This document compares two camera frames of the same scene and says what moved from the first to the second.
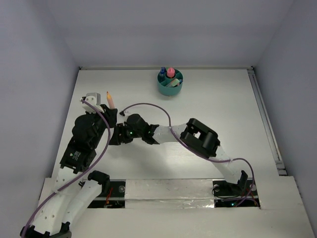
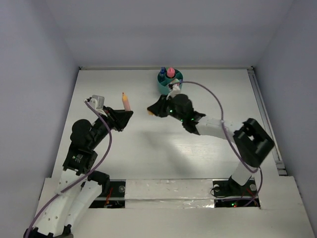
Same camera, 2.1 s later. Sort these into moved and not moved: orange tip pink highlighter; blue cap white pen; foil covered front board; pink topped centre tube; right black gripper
Moved: right black gripper; orange tip pink highlighter
Not moved: blue cap white pen; pink topped centre tube; foil covered front board
